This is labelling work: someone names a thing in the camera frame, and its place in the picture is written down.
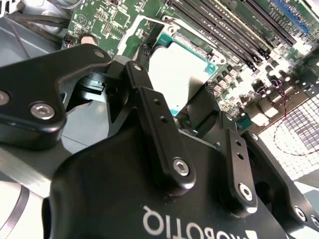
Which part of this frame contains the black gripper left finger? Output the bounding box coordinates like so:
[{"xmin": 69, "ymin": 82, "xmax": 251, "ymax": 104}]
[{"xmin": 0, "ymin": 42, "xmax": 197, "ymax": 195}]

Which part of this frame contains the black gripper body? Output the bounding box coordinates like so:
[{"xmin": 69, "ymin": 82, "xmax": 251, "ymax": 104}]
[{"xmin": 41, "ymin": 124, "xmax": 319, "ymax": 239}]

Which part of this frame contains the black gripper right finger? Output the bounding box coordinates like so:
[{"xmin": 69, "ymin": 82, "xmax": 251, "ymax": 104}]
[{"xmin": 181, "ymin": 77, "xmax": 312, "ymax": 225}]

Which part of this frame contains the silver CPU chip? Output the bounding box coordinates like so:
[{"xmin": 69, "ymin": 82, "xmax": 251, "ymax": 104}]
[{"xmin": 148, "ymin": 34, "xmax": 219, "ymax": 118}]

